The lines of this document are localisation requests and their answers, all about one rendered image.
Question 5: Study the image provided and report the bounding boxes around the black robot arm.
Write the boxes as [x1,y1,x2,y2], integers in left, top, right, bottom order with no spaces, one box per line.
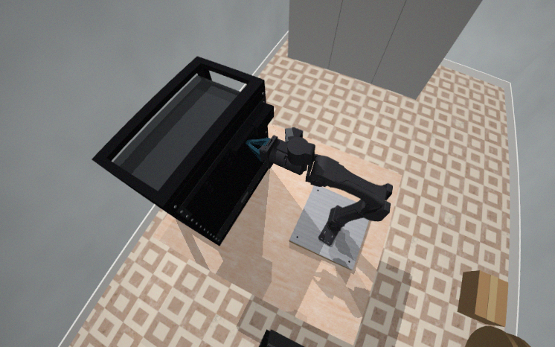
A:
[273,127,393,246]

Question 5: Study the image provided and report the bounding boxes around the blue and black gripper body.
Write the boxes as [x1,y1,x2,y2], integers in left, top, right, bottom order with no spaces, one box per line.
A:
[259,135,288,168]

